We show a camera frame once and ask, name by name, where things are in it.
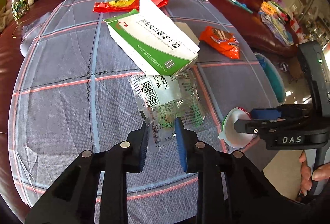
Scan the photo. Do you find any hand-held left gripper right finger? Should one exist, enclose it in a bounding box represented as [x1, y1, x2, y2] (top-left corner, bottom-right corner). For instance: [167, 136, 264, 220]
[175, 117, 307, 224]

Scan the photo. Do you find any glass display cabinet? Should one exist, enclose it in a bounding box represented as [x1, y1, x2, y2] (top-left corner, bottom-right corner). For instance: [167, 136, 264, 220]
[299, 0, 326, 41]

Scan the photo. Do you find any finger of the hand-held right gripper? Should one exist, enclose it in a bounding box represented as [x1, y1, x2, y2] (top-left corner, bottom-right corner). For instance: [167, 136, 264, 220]
[233, 111, 313, 140]
[250, 104, 314, 121]

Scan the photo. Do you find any clear printed plastic wrapper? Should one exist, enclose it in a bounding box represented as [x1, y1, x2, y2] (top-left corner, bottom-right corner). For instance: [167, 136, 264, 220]
[128, 71, 207, 151]

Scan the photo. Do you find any pile of folded clothes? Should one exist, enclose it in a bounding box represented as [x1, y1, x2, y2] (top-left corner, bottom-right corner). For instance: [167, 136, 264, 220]
[263, 15, 296, 46]

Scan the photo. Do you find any green white medicine box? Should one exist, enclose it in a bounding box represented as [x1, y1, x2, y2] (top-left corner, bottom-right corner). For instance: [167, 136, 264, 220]
[103, 0, 201, 108]

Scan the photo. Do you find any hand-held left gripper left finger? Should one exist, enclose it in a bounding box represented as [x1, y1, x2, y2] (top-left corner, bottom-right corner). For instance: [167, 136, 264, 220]
[24, 121, 150, 224]

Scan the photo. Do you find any blue plastic clip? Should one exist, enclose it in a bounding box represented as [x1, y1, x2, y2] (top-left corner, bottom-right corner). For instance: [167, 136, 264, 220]
[241, 2, 254, 14]

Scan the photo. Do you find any wooden side table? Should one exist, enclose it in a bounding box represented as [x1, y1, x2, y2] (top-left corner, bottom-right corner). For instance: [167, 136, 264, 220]
[289, 58, 306, 84]

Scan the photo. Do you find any blue-green plastic bucket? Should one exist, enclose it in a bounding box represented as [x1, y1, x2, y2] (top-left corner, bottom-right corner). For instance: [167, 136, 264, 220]
[254, 52, 286, 104]

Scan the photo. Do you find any beige plush toy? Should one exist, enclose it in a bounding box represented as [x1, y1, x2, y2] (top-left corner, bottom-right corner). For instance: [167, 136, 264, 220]
[0, 0, 35, 33]

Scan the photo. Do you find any red yellow snack wrapper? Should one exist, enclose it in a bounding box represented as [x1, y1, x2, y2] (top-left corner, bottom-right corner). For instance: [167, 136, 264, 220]
[93, 0, 171, 13]

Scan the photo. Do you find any bag of green beads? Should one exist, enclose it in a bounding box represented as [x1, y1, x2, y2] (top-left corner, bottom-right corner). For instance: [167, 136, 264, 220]
[11, 0, 31, 21]

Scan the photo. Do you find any white bowl with red rim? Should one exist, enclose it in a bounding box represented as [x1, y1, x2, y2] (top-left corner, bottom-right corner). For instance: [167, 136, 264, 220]
[219, 107, 258, 149]

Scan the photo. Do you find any person's right hand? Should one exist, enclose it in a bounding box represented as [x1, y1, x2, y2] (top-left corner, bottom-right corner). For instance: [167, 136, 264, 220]
[299, 150, 330, 197]

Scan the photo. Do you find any orange snack packet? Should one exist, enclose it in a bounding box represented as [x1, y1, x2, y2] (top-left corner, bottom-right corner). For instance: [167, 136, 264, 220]
[199, 25, 240, 59]

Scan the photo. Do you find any grey plaid tablecloth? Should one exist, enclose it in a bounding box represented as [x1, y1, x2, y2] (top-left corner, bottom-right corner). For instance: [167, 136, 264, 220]
[8, 0, 280, 210]

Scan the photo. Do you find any red white paper bag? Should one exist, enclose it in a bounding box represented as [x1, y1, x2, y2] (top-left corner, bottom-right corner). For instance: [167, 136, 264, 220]
[291, 18, 304, 36]

